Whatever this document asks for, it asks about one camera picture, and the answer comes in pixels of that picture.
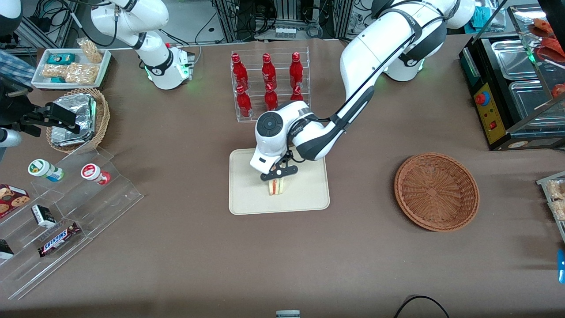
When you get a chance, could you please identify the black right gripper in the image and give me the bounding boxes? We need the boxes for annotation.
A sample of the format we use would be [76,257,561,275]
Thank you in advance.
[0,83,82,137]

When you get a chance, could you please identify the red lid yogurt cup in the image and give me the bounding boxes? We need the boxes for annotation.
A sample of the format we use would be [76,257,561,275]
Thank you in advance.
[80,163,112,186]

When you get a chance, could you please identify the black food warmer appliance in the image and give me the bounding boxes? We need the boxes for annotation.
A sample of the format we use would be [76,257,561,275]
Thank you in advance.
[458,4,565,152]

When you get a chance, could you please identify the clear acrylic stepped display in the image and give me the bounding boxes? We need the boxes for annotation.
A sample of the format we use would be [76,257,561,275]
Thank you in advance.
[0,146,144,301]

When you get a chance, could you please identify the silver foil wrapped packages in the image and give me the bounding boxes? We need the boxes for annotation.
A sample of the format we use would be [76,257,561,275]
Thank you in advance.
[50,93,97,148]

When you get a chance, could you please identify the teal cloth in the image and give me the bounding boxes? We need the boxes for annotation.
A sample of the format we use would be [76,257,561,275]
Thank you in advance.
[472,5,497,28]

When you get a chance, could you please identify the beige rectangular tray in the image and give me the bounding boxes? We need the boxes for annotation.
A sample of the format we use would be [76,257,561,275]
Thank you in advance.
[228,148,331,216]

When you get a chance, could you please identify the steel food pan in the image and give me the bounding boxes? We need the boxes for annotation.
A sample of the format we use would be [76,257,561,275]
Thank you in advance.
[490,39,544,81]
[508,80,565,129]

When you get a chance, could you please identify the green lid yogurt cup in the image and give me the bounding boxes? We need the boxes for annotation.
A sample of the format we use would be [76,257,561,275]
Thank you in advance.
[28,159,65,183]

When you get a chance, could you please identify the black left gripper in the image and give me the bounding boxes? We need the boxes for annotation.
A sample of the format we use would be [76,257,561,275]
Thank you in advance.
[260,164,299,186]

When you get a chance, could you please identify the brown round wicker basket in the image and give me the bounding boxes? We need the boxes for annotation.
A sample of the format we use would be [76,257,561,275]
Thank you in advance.
[394,152,480,233]

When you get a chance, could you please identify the clear acrylic bottle rack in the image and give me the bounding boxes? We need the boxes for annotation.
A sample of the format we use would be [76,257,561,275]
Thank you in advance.
[230,46,312,124]

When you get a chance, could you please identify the small black white box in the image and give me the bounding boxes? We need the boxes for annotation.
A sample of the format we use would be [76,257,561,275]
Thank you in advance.
[31,204,57,229]

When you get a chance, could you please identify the black cable loop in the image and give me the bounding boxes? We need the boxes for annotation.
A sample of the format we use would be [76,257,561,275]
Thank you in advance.
[394,295,450,318]

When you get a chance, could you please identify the grey tray with snacks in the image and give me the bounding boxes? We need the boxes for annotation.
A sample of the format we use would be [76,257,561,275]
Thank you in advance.
[536,171,565,244]

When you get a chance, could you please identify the white rectangular snack tray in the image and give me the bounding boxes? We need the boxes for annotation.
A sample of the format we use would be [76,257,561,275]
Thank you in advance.
[31,48,112,91]

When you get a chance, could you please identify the red cookie box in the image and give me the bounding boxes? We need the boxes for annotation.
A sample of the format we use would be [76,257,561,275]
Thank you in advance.
[0,183,32,220]

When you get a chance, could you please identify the person arm plaid sleeve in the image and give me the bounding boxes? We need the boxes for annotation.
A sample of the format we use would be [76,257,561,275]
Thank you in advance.
[0,49,36,87]

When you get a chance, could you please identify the tan wicker basket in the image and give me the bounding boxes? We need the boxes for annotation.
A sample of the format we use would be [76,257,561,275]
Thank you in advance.
[45,87,111,155]

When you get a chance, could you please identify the Snickers chocolate bar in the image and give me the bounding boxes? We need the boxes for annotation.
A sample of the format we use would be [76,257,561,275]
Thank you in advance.
[38,222,82,258]

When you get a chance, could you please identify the teal snack box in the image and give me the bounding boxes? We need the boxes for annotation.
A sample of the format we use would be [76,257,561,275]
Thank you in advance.
[47,53,77,66]

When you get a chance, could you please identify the triangular sandwich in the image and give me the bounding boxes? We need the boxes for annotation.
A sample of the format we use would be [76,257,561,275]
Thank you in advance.
[266,177,286,197]

